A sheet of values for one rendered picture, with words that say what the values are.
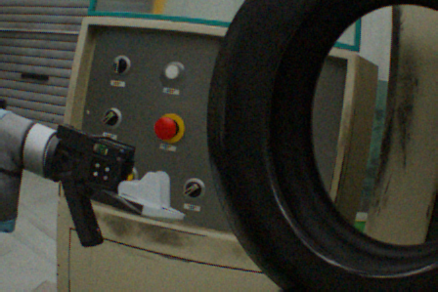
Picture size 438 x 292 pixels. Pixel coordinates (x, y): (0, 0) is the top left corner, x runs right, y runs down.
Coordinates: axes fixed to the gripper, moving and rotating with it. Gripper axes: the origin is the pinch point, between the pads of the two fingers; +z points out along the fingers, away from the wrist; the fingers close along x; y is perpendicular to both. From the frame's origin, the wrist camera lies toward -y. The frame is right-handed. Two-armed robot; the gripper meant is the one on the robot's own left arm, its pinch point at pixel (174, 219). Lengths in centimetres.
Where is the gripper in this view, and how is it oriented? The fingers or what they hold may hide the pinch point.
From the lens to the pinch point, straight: 139.2
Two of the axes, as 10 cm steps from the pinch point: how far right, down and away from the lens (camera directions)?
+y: 2.7, -9.6, -0.8
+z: 9.2, 2.8, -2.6
